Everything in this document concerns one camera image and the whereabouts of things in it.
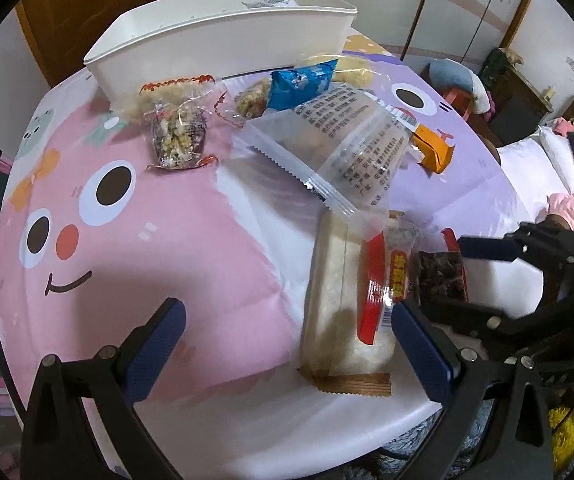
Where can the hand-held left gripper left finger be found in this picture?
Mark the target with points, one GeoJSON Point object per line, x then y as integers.
{"type": "Point", "coordinates": [159, 342]}

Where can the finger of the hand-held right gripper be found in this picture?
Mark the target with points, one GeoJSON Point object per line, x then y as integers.
{"type": "Point", "coordinates": [467, 316]}
{"type": "Point", "coordinates": [487, 248]}

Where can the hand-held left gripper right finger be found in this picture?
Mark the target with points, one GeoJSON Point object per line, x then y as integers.
{"type": "Point", "coordinates": [419, 347]}

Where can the dark snack packet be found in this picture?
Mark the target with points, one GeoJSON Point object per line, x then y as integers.
{"type": "Point", "coordinates": [439, 275]}

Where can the red label rice snack packet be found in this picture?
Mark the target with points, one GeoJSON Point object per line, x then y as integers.
{"type": "Point", "coordinates": [399, 270]}

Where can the long white rice cake packet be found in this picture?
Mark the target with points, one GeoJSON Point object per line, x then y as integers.
{"type": "Point", "coordinates": [334, 300]}

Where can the orange snack packet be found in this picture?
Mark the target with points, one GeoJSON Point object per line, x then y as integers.
{"type": "Point", "coordinates": [434, 152]}

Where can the large clear printed snack packet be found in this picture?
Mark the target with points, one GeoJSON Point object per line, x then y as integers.
{"type": "Point", "coordinates": [347, 150]}

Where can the clear red-edged popcorn packet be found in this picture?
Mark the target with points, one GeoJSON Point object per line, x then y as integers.
{"type": "Point", "coordinates": [177, 132]}

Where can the beige puffed snack packet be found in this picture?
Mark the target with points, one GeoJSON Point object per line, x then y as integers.
{"type": "Point", "coordinates": [359, 72]}

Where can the blue snack packet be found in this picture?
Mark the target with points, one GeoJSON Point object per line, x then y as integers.
{"type": "Point", "coordinates": [299, 82]}

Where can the clear red-edged nut packet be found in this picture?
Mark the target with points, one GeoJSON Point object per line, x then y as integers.
{"type": "Point", "coordinates": [249, 102]}

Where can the white plastic storage bin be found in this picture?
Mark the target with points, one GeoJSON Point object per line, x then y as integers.
{"type": "Point", "coordinates": [192, 45]}

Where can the white snack packet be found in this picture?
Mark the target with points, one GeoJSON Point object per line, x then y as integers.
{"type": "Point", "coordinates": [269, 2]}

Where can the white pillow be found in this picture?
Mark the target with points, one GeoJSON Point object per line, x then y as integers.
{"type": "Point", "coordinates": [532, 170]}

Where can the pink cloth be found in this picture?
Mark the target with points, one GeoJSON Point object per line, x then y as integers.
{"type": "Point", "coordinates": [569, 210]}

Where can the grey fluffy rug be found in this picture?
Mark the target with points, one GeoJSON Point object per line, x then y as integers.
{"type": "Point", "coordinates": [407, 442]}

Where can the pink stool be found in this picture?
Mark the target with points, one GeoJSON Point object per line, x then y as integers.
{"type": "Point", "coordinates": [459, 102]}

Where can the dark wooden cabinet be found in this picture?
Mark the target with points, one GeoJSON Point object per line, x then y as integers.
{"type": "Point", "coordinates": [517, 95]}

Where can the blue plush toy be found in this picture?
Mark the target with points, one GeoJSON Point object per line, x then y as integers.
{"type": "Point", "coordinates": [449, 75]}

